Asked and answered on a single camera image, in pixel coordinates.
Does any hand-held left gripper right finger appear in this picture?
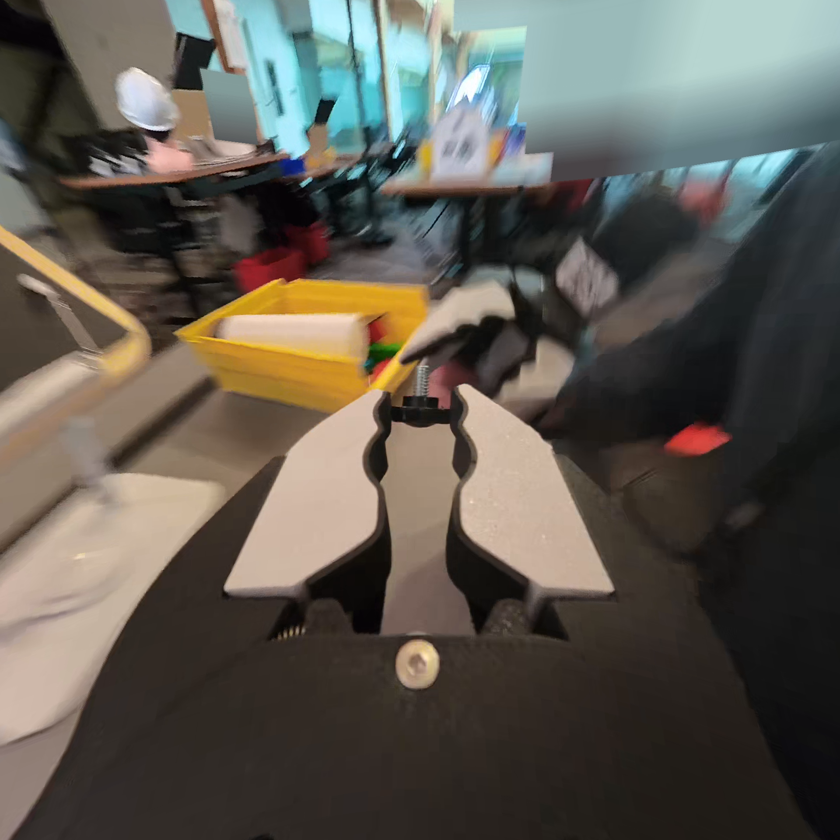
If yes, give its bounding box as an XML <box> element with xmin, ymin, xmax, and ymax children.
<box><xmin>451</xmin><ymin>385</ymin><xmax>615</xmax><ymax>602</ymax></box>

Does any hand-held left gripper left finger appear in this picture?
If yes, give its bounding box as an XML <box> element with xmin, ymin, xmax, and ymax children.
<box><xmin>224</xmin><ymin>389</ymin><xmax>395</xmax><ymax>602</ymax></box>

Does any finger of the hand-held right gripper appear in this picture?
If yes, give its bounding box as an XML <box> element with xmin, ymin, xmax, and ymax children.
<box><xmin>394</xmin><ymin>280</ymin><xmax>519</xmax><ymax>368</ymax></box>
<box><xmin>486</xmin><ymin>339</ymin><xmax>581</xmax><ymax>421</ymax></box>

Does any black knob screw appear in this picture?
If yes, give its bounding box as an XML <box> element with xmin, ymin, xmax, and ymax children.
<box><xmin>392</xmin><ymin>361</ymin><xmax>455</xmax><ymax>429</ymax></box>

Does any yellow bin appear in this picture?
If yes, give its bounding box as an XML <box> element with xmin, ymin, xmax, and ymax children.
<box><xmin>175</xmin><ymin>279</ymin><xmax>431</xmax><ymax>414</ymax></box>

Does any wooden table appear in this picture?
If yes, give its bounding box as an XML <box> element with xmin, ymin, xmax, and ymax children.
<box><xmin>381</xmin><ymin>168</ymin><xmax>559</xmax><ymax>283</ymax></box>

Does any white roll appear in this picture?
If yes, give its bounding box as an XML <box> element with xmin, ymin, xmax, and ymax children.
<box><xmin>216</xmin><ymin>311</ymin><xmax>374</xmax><ymax>361</ymax></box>

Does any red bin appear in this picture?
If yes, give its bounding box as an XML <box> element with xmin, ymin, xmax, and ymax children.
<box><xmin>234</xmin><ymin>245</ymin><xmax>311</xmax><ymax>294</ymax></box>
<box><xmin>289</xmin><ymin>221</ymin><xmax>334</xmax><ymax>266</ymax></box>

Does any white printed box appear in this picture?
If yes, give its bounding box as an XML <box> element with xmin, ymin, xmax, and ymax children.
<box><xmin>428</xmin><ymin>103</ymin><xmax>494</xmax><ymax>182</ymax></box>

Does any long desk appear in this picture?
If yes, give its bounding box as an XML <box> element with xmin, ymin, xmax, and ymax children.
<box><xmin>59</xmin><ymin>149</ymin><xmax>292</xmax><ymax>283</ymax></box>

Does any white hard hat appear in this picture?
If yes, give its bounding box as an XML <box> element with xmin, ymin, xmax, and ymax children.
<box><xmin>115</xmin><ymin>67</ymin><xmax>179</xmax><ymax>133</ymax></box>

